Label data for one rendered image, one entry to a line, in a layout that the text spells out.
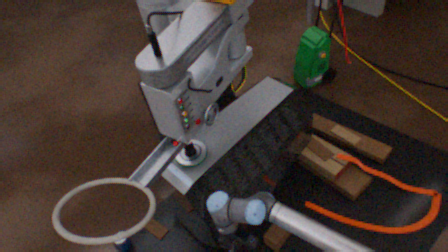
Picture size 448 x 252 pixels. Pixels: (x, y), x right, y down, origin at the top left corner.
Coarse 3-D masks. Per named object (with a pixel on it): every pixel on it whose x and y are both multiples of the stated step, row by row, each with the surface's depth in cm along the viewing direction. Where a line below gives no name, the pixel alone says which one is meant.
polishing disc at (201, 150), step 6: (198, 144) 265; (198, 150) 261; (204, 150) 260; (180, 156) 260; (186, 156) 259; (192, 156) 258; (198, 156) 258; (204, 156) 257; (180, 162) 256; (186, 162) 256; (192, 162) 255; (198, 162) 255
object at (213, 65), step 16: (224, 32) 236; (208, 48) 238; (224, 48) 238; (192, 64) 241; (208, 64) 237; (224, 64) 244; (240, 64) 263; (208, 80) 233; (224, 80) 250; (208, 96) 239
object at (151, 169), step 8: (168, 136) 242; (160, 144) 238; (168, 144) 243; (184, 144) 239; (152, 152) 234; (160, 152) 239; (168, 152) 238; (176, 152) 234; (152, 160) 235; (160, 160) 234; (168, 160) 229; (144, 168) 230; (152, 168) 231; (160, 168) 225; (136, 176) 226; (144, 176) 228; (152, 176) 221; (144, 184) 218; (152, 184) 223
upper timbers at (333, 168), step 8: (328, 144) 339; (304, 152) 336; (312, 152) 335; (336, 152) 332; (344, 152) 331; (304, 160) 339; (312, 160) 330; (320, 160) 329; (328, 160) 328; (336, 160) 327; (344, 160) 326; (320, 168) 328; (328, 168) 322; (336, 168) 321; (344, 168) 326; (328, 176) 326; (336, 176) 321
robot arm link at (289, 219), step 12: (264, 192) 165; (264, 204) 154; (276, 204) 157; (264, 216) 157; (276, 216) 155; (288, 216) 153; (300, 216) 153; (288, 228) 153; (300, 228) 150; (312, 228) 149; (324, 228) 149; (312, 240) 149; (324, 240) 146; (336, 240) 145; (348, 240) 145
